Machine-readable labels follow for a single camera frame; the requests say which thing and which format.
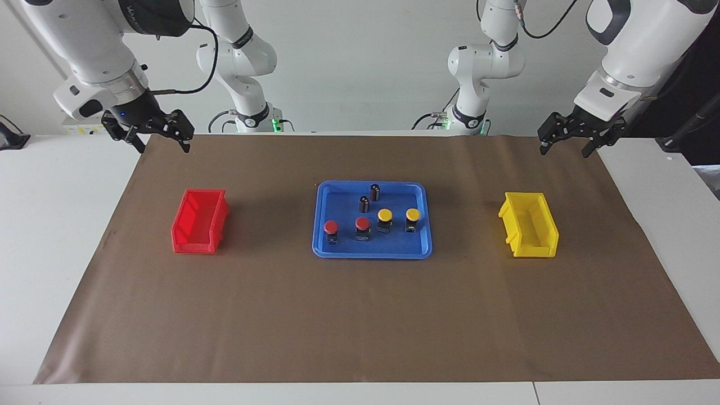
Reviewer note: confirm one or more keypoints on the red push button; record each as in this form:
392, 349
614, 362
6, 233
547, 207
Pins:
362, 223
331, 226

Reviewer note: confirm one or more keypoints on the blue plastic tray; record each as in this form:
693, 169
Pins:
343, 242

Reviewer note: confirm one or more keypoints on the black stand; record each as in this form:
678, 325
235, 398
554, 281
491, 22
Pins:
678, 139

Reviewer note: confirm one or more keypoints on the brown paper mat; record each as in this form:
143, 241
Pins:
360, 315

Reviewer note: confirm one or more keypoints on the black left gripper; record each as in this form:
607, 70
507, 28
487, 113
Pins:
590, 124

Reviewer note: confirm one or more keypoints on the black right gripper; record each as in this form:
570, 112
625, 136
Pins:
138, 112

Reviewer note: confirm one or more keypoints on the yellow plastic bin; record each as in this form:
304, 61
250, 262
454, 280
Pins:
534, 250

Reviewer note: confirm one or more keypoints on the dark panel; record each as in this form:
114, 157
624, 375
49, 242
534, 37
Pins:
692, 73

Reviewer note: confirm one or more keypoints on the yellow push button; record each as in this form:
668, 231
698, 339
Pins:
413, 214
385, 215

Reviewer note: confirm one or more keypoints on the red plastic bin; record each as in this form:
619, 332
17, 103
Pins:
194, 246

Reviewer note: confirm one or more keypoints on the white wall power box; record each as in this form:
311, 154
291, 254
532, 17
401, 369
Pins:
84, 128

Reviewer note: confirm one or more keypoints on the black cylinder part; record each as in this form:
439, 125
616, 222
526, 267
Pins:
374, 193
364, 205

